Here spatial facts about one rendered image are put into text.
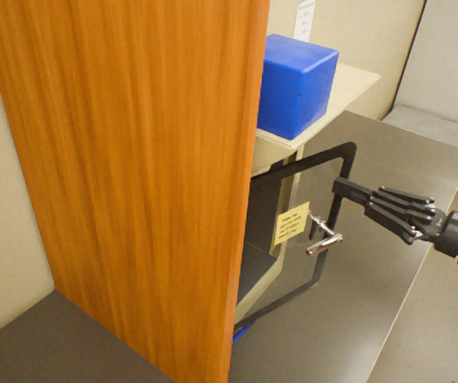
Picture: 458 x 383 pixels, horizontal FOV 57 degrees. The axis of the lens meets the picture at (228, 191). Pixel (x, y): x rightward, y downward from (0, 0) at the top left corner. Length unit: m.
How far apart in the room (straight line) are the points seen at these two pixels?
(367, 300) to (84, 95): 0.83
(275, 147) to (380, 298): 0.71
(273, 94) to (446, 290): 2.26
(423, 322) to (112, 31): 2.19
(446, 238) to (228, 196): 0.40
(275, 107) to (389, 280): 0.78
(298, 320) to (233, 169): 0.64
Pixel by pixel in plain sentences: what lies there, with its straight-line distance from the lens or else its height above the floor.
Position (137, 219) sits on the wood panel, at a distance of 0.66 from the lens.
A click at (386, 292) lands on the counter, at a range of 1.18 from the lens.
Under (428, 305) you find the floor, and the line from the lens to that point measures 2.56.
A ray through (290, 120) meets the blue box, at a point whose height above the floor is 1.54.
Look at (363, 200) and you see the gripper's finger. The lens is 0.80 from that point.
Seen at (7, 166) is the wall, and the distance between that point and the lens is 0.93.
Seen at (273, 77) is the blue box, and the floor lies 1.58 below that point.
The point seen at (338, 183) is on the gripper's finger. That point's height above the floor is 1.32.
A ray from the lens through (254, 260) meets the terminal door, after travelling 0.80.
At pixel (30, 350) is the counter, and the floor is 0.94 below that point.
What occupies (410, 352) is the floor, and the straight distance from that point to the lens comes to 2.32.
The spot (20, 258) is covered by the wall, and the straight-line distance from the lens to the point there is 1.06.
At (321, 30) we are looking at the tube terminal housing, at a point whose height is 1.56.
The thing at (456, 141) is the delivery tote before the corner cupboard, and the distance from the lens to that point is 3.47.
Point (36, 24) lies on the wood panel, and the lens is 0.66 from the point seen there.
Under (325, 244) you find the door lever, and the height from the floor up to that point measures 1.21.
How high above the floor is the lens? 1.77
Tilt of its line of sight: 37 degrees down
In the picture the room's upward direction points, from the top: 4 degrees clockwise
